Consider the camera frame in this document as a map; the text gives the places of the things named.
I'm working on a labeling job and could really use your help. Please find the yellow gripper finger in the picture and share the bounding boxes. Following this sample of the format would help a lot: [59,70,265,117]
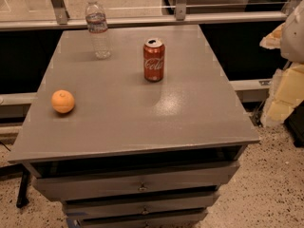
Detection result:
[260,63,304,127]
[259,24,284,49]

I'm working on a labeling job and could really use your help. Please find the red Coca-Cola can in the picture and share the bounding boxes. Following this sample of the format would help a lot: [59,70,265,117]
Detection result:
[143,38,165,82]

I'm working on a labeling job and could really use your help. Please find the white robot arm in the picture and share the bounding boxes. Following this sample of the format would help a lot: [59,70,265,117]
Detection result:
[259,0,304,126]

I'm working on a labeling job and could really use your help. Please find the grey drawer cabinet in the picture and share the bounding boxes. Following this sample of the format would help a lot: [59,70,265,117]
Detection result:
[7,24,261,228]

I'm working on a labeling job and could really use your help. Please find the grey bottom drawer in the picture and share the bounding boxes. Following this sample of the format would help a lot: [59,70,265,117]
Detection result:
[81,209,206,228]

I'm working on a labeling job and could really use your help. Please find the grey drawer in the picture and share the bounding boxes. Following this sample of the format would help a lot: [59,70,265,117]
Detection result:
[63,192,219,219]
[81,209,206,228]
[33,161,239,201]

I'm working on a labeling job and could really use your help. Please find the clear plastic water bottle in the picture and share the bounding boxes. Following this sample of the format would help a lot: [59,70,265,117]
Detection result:
[85,0,111,59]

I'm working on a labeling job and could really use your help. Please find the orange fruit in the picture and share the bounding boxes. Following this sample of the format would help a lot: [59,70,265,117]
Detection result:
[51,90,75,114]

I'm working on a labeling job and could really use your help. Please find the grey middle drawer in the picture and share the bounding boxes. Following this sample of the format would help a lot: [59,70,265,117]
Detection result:
[63,192,219,219]

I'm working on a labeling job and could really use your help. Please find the grey top drawer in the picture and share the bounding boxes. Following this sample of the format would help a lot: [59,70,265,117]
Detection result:
[33,161,239,201]

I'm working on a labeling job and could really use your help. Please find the black stand leg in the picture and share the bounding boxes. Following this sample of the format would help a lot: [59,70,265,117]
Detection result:
[16,170,30,208]

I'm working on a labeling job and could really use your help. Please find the metal railing frame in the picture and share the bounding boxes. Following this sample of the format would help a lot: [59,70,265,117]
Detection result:
[0,0,301,31]

